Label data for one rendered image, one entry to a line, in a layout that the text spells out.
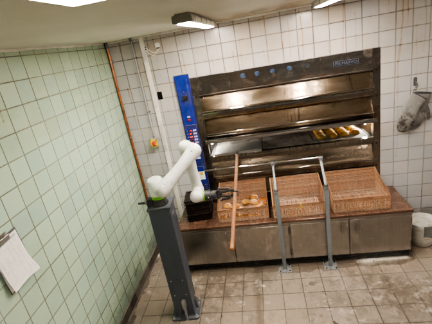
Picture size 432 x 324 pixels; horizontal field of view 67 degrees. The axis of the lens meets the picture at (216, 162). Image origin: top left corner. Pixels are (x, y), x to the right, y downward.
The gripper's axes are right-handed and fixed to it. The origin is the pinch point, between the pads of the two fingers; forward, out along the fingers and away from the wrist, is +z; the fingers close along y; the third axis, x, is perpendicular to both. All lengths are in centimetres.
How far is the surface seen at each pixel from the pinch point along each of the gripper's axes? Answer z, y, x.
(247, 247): -1, 89, -45
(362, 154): 135, 17, -98
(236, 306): -14, 118, 8
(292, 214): 51, 58, -54
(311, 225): 68, 68, -45
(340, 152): 112, 12, -100
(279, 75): 54, -81, -100
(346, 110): 119, -35, -98
